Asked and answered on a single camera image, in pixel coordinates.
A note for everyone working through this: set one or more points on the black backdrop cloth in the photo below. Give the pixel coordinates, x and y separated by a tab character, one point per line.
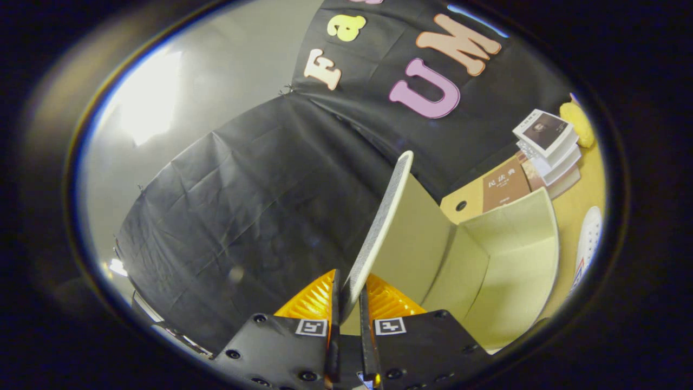
243	216

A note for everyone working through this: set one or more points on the grey fabric storage box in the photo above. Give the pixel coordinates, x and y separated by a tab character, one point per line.
503	260

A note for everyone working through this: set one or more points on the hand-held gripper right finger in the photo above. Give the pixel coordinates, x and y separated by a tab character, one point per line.
368	346

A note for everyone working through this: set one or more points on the white book dark cover photo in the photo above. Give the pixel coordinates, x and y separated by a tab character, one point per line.
544	130

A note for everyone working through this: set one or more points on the yellow round plush toy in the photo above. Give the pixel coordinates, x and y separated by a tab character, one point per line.
576	122

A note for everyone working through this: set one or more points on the plain white book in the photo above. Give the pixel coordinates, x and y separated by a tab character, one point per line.
563	162

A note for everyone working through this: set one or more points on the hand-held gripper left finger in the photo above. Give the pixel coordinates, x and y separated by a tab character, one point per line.
334	346

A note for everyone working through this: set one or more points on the thin brown cover book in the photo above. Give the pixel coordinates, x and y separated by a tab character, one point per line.
503	187

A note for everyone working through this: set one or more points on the white canvas shoe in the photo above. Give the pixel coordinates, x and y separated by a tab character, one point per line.
589	238

